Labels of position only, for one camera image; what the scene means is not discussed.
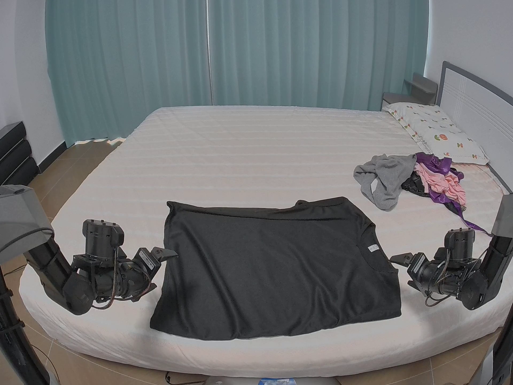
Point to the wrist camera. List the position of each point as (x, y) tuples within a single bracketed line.
[(441, 254), (117, 237)]

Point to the blue-green curtain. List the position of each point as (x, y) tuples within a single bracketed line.
[(320, 42), (128, 54)]

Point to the grey bedside table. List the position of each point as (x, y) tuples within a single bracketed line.
[(416, 86)]

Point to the pile of clothes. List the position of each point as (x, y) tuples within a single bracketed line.
[(441, 183)]

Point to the black T-shirt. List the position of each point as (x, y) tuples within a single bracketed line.
[(272, 271)]

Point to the bed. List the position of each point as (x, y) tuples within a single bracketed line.
[(240, 154)]

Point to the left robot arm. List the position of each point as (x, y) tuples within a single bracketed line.
[(52, 263)]

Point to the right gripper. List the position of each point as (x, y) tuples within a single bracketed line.
[(427, 273)]

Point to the black chest of drawers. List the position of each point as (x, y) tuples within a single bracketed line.
[(14, 150)]

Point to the white printed pillow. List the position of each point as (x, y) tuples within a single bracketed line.
[(437, 134)]

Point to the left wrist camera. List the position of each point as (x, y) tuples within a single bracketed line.
[(117, 237)]

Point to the grey garment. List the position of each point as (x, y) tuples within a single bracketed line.
[(388, 183)]

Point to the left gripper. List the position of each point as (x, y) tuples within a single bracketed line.
[(140, 275)]

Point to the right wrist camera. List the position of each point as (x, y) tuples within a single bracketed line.
[(441, 254)]

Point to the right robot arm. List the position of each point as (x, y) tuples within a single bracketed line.
[(503, 219)]

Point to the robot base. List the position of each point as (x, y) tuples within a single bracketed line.
[(260, 381)]

